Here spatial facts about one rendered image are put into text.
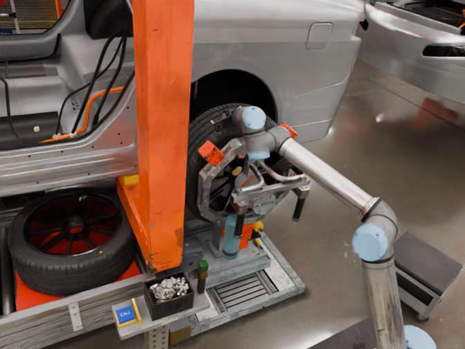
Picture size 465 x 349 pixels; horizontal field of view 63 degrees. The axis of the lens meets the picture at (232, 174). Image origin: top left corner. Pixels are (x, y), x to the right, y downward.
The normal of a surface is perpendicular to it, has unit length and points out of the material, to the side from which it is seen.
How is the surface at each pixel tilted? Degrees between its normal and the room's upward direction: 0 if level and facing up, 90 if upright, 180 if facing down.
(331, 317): 0
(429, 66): 91
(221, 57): 90
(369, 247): 79
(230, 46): 90
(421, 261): 0
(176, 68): 90
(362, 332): 0
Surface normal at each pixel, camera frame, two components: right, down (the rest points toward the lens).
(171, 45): 0.45, 0.56
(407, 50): -0.84, 0.18
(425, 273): 0.11, -0.81
